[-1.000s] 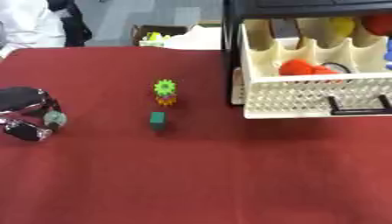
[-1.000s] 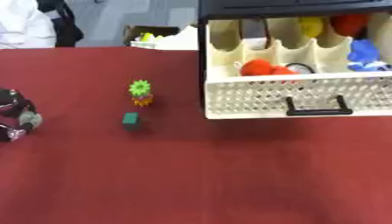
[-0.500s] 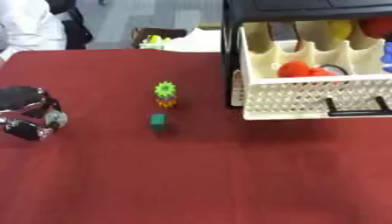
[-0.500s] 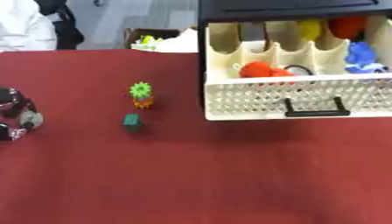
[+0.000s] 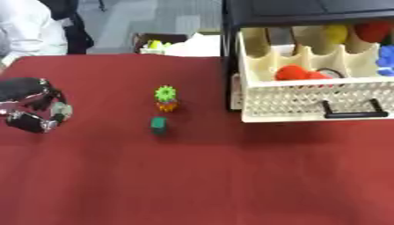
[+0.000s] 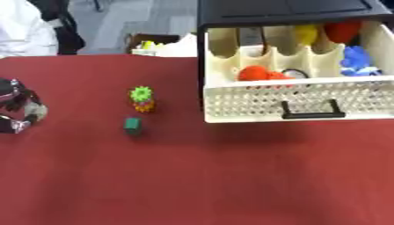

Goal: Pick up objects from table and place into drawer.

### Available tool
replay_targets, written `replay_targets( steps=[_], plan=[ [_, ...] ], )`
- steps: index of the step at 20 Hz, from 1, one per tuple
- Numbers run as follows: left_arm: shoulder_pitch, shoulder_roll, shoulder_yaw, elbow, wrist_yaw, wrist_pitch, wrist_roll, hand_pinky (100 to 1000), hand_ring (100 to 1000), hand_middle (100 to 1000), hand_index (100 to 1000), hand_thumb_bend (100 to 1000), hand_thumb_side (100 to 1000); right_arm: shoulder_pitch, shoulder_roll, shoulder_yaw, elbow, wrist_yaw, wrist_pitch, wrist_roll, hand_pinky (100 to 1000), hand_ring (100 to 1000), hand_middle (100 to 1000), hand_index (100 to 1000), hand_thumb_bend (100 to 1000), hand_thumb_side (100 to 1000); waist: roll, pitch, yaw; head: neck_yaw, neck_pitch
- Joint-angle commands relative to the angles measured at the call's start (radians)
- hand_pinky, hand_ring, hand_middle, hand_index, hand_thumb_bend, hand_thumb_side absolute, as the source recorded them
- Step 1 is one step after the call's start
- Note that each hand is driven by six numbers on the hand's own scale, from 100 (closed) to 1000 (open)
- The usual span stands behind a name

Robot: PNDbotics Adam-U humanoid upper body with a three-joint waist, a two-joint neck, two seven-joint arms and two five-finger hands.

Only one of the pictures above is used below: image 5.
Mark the black cabinet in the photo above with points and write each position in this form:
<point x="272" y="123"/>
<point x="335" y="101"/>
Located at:
<point x="287" y="11"/>

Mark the red toy fruit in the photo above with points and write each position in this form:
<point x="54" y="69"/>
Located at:
<point x="373" y="30"/>

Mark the pale compartment drawer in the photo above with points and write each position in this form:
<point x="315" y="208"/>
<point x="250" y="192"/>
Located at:
<point x="308" y="96"/>

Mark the white bag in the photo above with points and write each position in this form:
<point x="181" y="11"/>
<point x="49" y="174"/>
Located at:
<point x="195" y="45"/>

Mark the green and orange toy pineapple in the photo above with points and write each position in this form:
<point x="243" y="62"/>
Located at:
<point x="166" y="99"/>

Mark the small green block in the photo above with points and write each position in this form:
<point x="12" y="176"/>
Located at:
<point x="158" y="125"/>

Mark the person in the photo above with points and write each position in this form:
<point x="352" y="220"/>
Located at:
<point x="36" y="29"/>

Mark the brown cardboard box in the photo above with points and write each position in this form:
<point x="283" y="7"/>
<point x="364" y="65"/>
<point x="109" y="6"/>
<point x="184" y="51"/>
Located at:
<point x="154" y="38"/>

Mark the yellow toy fruit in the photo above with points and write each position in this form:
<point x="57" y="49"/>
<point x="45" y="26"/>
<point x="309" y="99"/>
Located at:
<point x="336" y="33"/>

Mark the orange-red toy fruit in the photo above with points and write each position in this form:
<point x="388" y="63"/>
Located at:
<point x="297" y="73"/>

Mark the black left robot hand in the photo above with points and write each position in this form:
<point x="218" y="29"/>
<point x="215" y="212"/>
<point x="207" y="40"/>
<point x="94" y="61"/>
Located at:
<point x="25" y="104"/>

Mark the yellow-green toy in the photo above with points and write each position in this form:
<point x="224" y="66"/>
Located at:
<point x="156" y="45"/>

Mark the blue toy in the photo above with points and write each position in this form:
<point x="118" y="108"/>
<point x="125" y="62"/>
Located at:
<point x="387" y="60"/>

